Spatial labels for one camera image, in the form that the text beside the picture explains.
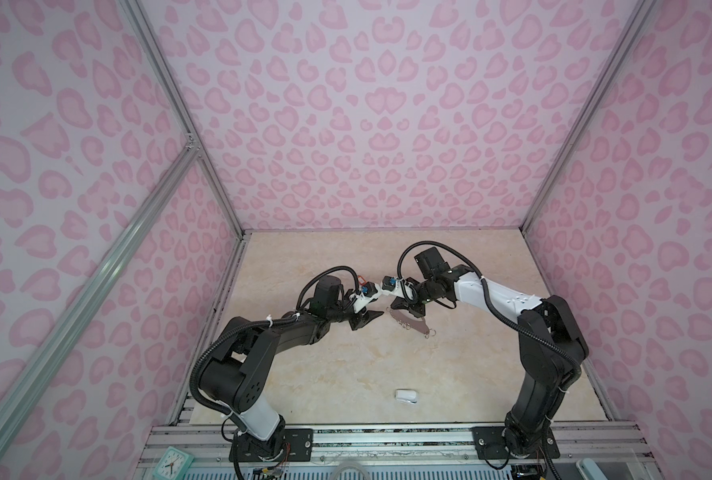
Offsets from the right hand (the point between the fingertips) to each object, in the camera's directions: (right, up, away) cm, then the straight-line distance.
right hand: (397, 298), depth 88 cm
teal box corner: (+41, -36, -21) cm, 58 cm away
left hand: (-5, 0, -1) cm, 5 cm away
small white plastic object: (+2, -24, -9) cm, 26 cm away
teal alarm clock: (-54, -36, -19) cm, 67 cm away
